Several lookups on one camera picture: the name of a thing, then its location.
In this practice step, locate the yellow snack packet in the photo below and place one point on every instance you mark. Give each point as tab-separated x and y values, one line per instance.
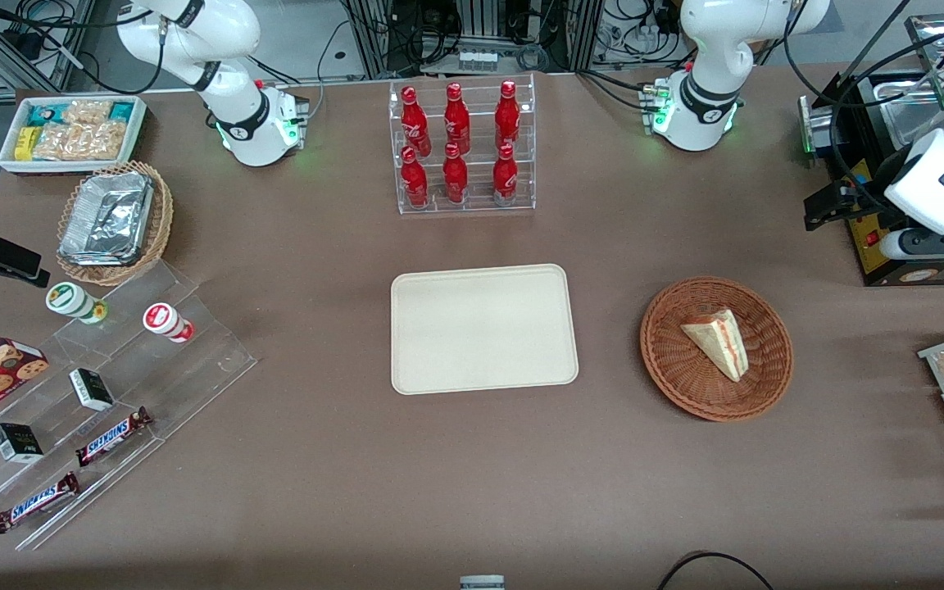
26	144

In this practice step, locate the beige plastic tray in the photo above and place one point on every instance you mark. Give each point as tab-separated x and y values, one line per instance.
484	328

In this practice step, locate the white power strip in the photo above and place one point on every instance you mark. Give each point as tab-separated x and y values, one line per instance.
477	60

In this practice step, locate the clear acrylic stepped shelf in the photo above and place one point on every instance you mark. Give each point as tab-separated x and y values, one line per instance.
193	369

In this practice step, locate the round brown wicker basket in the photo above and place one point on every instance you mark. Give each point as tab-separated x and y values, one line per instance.
685	385

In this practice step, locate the white snack bin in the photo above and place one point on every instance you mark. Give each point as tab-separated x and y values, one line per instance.
9	164

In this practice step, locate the red lid yogurt cup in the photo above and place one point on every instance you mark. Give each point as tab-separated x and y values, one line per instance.
162	318

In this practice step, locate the small black box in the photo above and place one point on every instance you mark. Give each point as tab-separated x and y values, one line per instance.
17	442
91	389

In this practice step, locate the teal snack packet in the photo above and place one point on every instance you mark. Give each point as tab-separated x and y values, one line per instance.
122	111
44	113

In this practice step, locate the steel food pan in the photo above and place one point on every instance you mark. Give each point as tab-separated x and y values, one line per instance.
906	115

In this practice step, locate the silver foil packets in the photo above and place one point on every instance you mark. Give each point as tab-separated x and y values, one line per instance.
107	217

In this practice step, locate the triangular sandwich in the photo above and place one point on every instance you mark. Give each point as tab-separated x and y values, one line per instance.
719	344

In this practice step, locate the black hot food display case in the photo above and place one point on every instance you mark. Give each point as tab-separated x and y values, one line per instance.
869	258

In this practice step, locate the clear acrylic bottle rack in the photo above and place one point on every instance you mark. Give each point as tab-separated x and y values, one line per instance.
476	205

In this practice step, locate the red cola bottle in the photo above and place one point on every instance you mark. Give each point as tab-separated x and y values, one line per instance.
455	176
456	115
507	115
415	180
505	176
415	119

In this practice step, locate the Snickers chocolate bar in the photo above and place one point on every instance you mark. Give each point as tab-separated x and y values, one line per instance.
111	437
36	502

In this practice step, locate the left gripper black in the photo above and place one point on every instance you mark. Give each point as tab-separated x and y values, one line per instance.
869	199

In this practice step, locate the green lid yogurt cup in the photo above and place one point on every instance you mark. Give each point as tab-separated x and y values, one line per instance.
69	299

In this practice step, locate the small grey device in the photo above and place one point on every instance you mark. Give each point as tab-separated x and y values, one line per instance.
482	583

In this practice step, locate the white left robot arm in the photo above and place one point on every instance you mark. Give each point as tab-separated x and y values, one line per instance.
714	49

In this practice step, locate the aluminium equipment rack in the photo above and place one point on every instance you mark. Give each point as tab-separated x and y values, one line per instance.
472	24

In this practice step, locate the oval tan wicker basket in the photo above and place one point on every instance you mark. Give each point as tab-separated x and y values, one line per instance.
159	229

